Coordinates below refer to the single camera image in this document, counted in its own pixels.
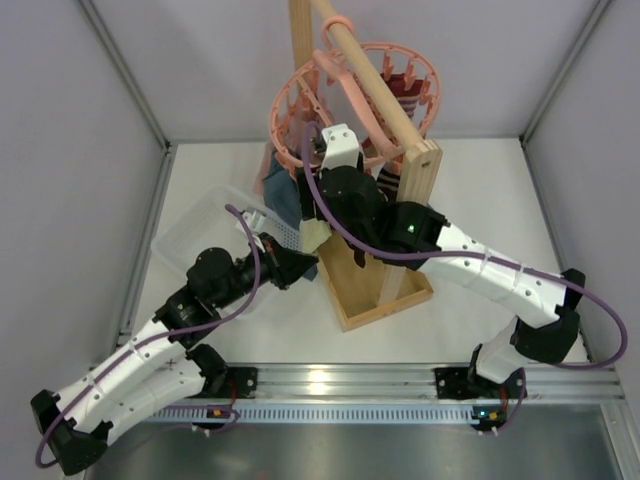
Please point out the pink round clip hanger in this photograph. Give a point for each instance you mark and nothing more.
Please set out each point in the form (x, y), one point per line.
(333, 91)

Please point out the aluminium mounting rail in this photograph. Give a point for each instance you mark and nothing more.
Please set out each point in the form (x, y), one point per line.
(429, 382)

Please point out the pink cloth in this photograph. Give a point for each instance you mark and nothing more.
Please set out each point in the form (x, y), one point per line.
(282, 151)

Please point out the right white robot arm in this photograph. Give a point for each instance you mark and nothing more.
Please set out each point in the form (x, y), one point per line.
(545, 320)

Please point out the slotted cable duct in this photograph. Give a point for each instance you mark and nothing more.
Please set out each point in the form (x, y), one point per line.
(366, 413)

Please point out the red purple striped sock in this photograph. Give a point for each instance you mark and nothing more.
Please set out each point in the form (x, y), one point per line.
(406, 91)

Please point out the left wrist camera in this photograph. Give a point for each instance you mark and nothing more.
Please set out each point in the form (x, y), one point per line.
(255, 220)

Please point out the white plastic basket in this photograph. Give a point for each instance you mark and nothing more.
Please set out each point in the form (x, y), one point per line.
(206, 224)

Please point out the blue cloth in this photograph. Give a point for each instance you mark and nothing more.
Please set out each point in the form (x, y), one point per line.
(279, 191)

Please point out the wooden hanging rack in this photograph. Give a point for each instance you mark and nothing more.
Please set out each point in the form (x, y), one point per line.
(365, 290)

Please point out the brown striped sock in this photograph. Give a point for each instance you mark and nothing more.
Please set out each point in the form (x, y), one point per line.
(387, 182)

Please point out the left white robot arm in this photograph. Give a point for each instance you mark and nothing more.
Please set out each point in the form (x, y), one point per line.
(166, 360)

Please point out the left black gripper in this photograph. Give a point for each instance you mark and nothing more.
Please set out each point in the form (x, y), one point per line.
(275, 259)

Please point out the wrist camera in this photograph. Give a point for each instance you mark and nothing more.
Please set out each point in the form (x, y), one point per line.
(255, 220)
(342, 147)

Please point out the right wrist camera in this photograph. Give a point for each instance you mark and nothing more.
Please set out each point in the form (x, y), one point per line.
(342, 147)

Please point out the pale green sock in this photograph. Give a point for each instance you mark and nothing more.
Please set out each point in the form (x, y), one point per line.
(312, 234)

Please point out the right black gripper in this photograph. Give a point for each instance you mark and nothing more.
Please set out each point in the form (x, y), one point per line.
(310, 192)

